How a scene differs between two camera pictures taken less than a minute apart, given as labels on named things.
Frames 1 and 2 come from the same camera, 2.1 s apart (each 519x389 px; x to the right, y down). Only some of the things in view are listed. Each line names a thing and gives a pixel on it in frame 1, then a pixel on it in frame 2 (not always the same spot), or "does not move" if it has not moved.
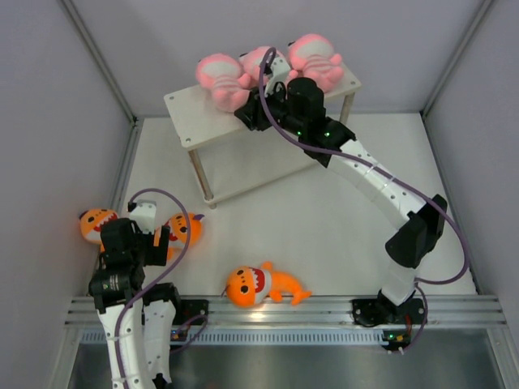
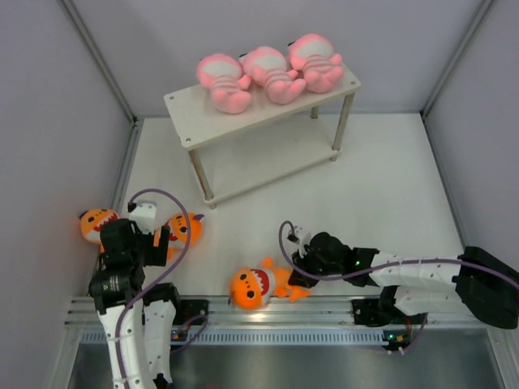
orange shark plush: [178, 232] does not move
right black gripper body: [276, 107] to [311, 262]
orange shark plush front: [249, 287] does not move
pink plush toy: [223, 75] does not move
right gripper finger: [250, 113] to [297, 278]
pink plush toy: [311, 56] does not move
